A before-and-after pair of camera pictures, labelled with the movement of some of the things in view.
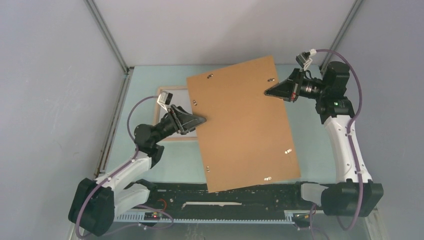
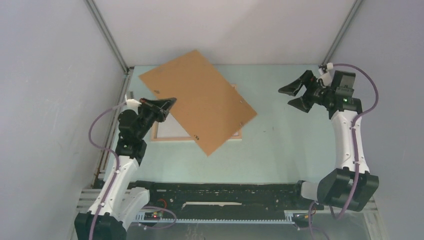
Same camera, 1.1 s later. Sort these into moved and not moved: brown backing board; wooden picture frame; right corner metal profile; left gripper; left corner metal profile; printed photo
Moved: wooden picture frame; printed photo; left gripper; brown backing board
Not moved: right corner metal profile; left corner metal profile
